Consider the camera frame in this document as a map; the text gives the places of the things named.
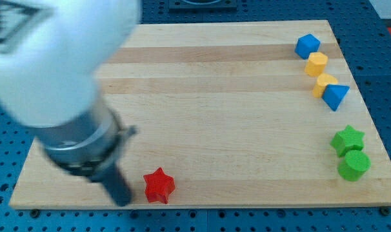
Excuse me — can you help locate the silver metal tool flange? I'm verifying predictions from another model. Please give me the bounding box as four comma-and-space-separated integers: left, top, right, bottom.
32, 97, 137, 177

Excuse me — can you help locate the yellow cylinder block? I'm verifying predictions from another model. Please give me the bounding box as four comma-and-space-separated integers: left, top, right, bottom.
312, 73, 338, 98

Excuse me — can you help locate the blue cube block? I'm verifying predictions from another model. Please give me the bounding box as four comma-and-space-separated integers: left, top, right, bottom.
295, 34, 321, 59

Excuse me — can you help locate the blue triangle block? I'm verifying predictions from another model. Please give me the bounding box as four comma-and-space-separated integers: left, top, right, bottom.
322, 84, 350, 111

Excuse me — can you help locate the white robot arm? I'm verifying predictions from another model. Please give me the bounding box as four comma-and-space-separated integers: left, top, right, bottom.
0, 0, 142, 206

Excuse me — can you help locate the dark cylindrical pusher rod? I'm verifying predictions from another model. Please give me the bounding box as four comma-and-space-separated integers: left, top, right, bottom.
88, 163, 132, 207

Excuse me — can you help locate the green cylinder block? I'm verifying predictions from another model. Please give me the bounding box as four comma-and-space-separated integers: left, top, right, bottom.
337, 150, 372, 182

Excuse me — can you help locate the green star block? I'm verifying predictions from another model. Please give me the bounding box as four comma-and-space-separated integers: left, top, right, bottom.
330, 125, 365, 157

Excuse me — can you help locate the red star block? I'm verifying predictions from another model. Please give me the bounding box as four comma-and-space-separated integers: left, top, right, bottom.
143, 167, 175, 204

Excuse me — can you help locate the yellow hexagon block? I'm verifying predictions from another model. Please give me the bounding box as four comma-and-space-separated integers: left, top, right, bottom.
305, 52, 328, 77

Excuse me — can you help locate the wooden board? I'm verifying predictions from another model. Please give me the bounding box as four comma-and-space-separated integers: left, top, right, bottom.
8, 19, 391, 211

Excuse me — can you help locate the dark square base plate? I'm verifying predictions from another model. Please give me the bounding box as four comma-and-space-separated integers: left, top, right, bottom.
168, 0, 238, 11

